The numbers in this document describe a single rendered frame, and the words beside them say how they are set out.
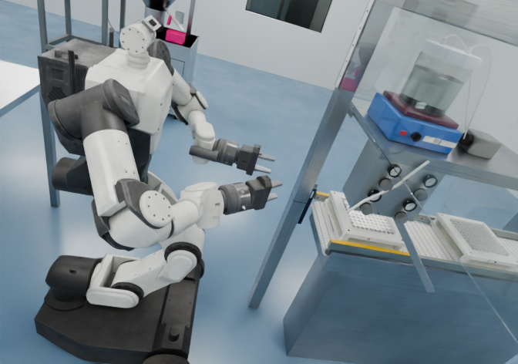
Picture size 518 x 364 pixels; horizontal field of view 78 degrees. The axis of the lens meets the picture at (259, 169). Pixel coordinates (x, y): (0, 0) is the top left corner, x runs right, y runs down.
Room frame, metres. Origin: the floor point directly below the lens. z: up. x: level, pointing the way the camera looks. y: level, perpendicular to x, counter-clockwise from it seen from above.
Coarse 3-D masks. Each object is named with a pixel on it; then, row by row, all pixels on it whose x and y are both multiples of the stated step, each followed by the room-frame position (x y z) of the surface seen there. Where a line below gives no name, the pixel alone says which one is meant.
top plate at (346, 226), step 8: (336, 192) 1.12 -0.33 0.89; (336, 200) 1.06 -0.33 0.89; (336, 208) 1.01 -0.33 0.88; (344, 208) 1.02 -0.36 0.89; (344, 216) 0.97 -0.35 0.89; (344, 224) 0.92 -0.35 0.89; (392, 224) 1.02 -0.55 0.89; (344, 232) 0.89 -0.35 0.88; (352, 232) 0.89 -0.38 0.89; (360, 232) 0.91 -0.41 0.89; (368, 232) 0.92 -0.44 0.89; (376, 232) 0.94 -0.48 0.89; (368, 240) 0.90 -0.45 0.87; (376, 240) 0.91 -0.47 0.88; (384, 240) 0.91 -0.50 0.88; (392, 240) 0.92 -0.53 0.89; (400, 240) 0.94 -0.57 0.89
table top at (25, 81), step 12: (0, 60) 1.37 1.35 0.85; (0, 72) 1.25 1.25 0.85; (12, 72) 1.29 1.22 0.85; (24, 72) 1.32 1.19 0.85; (36, 72) 1.36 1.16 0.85; (0, 84) 1.16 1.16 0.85; (12, 84) 1.19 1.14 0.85; (24, 84) 1.22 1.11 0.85; (36, 84) 1.25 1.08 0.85; (0, 96) 1.07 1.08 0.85; (12, 96) 1.10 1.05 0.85; (24, 96) 1.14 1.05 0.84; (0, 108) 0.99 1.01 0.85; (12, 108) 1.06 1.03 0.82
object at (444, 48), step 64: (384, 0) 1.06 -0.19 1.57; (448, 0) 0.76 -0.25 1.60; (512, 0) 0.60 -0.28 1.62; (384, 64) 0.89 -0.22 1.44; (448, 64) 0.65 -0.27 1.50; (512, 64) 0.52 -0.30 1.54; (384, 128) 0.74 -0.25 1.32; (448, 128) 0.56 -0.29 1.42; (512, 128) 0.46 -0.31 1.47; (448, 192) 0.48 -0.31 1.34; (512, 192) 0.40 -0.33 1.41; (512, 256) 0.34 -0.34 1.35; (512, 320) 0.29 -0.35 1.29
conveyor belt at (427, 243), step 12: (312, 204) 1.11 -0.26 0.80; (324, 216) 1.03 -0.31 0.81; (324, 228) 0.96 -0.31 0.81; (408, 228) 1.14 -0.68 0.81; (420, 228) 1.17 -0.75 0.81; (324, 240) 0.90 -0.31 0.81; (420, 240) 1.08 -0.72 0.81; (432, 240) 1.11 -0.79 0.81; (324, 252) 0.87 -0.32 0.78; (420, 252) 1.00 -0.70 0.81; (432, 252) 1.03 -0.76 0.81; (444, 252) 1.05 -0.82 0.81
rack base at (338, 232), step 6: (330, 204) 1.09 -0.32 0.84; (330, 210) 1.05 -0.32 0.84; (330, 216) 1.02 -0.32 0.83; (336, 216) 1.02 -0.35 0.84; (336, 222) 0.98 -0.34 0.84; (336, 228) 0.95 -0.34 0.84; (336, 234) 0.92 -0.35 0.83; (348, 240) 0.90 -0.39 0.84; (354, 240) 0.91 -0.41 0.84; (360, 240) 0.92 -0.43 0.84; (378, 246) 0.92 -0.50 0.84; (384, 246) 0.93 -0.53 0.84; (390, 246) 0.95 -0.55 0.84
